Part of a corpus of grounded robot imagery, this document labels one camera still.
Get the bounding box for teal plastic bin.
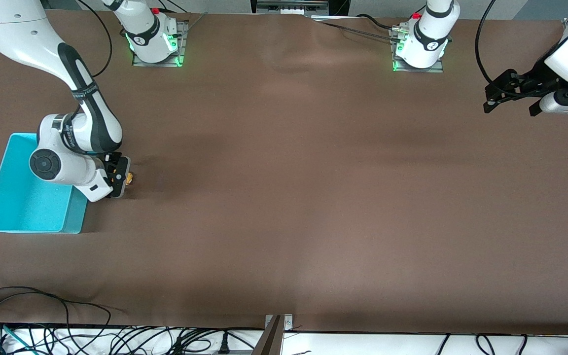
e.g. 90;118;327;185
0;133;88;234

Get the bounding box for grey power strip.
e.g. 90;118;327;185
256;0;330;16

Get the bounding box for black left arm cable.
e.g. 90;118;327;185
475;0;524;97

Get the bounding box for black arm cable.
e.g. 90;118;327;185
76;0;113;78
475;0;524;97

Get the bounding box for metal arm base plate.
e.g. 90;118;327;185
391;27;445;73
132;19;189;68

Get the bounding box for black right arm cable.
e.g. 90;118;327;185
76;0;113;78

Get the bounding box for black looping floor cable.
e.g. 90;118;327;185
0;287;113;346

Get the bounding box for black cable behind bases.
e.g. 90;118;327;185
309;13;403;41

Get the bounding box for teal thin cable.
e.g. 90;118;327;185
0;320;38;355

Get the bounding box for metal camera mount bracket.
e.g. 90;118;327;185
253;314;294;355

